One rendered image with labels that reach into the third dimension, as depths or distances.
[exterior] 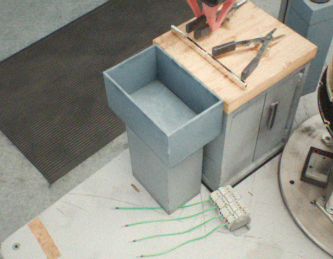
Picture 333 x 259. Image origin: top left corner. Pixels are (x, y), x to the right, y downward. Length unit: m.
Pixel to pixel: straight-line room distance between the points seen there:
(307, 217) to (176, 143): 0.34
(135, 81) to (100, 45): 1.60
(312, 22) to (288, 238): 0.41
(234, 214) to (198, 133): 0.22
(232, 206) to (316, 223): 0.16
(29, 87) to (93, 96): 0.31
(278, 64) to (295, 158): 0.27
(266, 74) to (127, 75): 0.23
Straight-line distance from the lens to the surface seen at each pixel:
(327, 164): 0.98
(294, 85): 0.90
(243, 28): 0.86
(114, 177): 1.00
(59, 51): 2.45
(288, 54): 0.83
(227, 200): 0.92
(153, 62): 0.85
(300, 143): 1.04
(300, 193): 0.98
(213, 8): 0.75
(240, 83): 0.75
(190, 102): 0.82
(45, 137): 2.10
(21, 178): 2.02
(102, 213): 0.96
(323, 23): 1.02
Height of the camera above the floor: 1.61
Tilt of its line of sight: 51 degrees down
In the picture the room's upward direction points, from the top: 2 degrees counter-clockwise
